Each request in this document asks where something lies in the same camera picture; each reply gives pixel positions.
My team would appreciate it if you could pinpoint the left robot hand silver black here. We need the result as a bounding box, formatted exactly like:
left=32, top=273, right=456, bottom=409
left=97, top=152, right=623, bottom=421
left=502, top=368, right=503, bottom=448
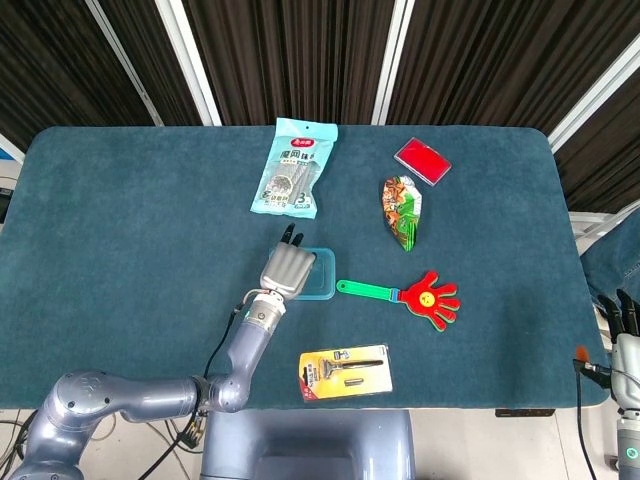
left=259, top=223, right=317, bottom=300

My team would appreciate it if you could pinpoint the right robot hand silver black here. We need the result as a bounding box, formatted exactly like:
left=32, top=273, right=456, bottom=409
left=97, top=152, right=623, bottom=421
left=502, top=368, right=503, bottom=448
left=574, top=288, right=640, bottom=411

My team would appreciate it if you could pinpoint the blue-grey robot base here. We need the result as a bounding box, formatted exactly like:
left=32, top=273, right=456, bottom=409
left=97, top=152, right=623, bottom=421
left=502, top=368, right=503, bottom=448
left=199, top=409, right=417, bottom=480

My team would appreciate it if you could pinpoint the clear plastic food container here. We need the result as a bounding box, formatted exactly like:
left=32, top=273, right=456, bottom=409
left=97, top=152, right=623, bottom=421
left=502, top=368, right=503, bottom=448
left=297, top=247, right=337, bottom=302

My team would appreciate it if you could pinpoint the teal dishcloth package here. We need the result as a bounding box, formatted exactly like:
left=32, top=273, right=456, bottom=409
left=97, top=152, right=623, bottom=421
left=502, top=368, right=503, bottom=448
left=249, top=117, right=339, bottom=220

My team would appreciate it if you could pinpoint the blue denim fabric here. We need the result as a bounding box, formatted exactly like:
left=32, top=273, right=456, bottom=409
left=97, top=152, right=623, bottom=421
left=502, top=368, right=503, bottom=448
left=582, top=209, right=640, bottom=306

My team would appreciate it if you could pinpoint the yellow razor blister pack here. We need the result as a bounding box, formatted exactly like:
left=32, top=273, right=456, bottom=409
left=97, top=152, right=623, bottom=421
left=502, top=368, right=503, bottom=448
left=298, top=342, right=394, bottom=404

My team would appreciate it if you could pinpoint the green orange snack bag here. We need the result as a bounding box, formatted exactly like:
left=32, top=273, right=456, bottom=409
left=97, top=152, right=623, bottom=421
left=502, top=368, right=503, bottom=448
left=381, top=175, right=424, bottom=254

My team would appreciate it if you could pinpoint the red green hand clapper toy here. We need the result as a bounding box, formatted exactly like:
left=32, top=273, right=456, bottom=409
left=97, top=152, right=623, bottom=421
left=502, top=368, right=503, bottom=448
left=335, top=270, right=462, bottom=333

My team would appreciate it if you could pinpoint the white metal rack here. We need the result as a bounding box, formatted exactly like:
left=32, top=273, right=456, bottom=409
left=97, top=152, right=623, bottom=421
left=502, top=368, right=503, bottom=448
left=568, top=199, right=640, bottom=251

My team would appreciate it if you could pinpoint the red flat ink pad case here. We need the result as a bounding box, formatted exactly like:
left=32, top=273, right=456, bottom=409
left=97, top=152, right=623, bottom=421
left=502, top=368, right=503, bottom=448
left=393, top=136, right=453, bottom=188

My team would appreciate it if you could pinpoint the teal table cloth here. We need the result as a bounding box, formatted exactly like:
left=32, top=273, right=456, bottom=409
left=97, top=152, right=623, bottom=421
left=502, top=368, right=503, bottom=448
left=0, top=124, right=609, bottom=412

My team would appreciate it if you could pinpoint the black power plug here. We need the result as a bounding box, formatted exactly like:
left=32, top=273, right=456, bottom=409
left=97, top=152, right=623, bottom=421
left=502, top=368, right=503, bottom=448
left=179, top=414, right=206, bottom=451

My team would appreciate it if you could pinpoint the black pleated curtain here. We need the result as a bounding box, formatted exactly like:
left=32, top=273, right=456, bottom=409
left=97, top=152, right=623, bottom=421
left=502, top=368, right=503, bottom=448
left=0, top=0, right=640, bottom=214

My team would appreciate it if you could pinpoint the white blue panel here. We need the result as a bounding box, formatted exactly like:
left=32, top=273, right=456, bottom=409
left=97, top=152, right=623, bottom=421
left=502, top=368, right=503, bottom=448
left=0, top=132, right=26, bottom=164

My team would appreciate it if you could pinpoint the black right hand cable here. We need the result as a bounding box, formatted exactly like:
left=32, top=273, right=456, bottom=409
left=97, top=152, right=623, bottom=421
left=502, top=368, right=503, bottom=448
left=573, top=369, right=599, bottom=480

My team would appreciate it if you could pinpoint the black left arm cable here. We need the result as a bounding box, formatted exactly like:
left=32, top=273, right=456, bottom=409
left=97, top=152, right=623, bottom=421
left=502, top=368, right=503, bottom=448
left=137, top=305, right=251, bottom=480

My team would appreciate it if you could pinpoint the black table edge bracket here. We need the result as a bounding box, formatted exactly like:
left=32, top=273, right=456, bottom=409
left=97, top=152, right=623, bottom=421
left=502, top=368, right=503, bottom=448
left=494, top=408, right=556, bottom=418

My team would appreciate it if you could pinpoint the white frame post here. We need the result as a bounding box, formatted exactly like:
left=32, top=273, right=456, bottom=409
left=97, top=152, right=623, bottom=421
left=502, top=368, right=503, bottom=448
left=154, top=0, right=223, bottom=126
left=372, top=0, right=415, bottom=126
left=547, top=47, right=640, bottom=154
left=84, top=0, right=165, bottom=126

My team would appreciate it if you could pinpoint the grey floor cable bundle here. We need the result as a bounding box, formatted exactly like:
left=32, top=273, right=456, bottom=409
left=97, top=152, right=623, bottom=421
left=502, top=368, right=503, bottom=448
left=0, top=409, right=39, bottom=461

